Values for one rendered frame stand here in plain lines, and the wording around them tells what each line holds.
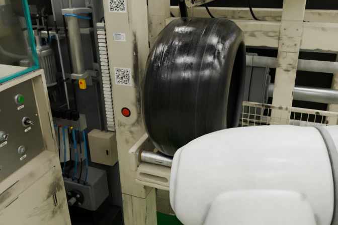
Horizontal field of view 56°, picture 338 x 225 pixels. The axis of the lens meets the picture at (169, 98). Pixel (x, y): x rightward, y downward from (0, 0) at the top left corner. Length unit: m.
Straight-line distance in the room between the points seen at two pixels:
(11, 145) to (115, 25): 0.60
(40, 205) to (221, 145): 1.17
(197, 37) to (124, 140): 0.60
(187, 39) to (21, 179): 0.81
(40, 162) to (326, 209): 1.19
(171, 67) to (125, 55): 0.29
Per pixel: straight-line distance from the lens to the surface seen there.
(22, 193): 1.39
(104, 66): 1.36
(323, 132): 0.44
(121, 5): 1.24
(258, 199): 0.39
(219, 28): 1.12
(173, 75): 1.03
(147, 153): 1.34
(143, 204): 1.61
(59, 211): 1.61
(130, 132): 1.41
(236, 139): 0.41
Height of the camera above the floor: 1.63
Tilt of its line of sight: 23 degrees down
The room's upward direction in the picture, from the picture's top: 1 degrees counter-clockwise
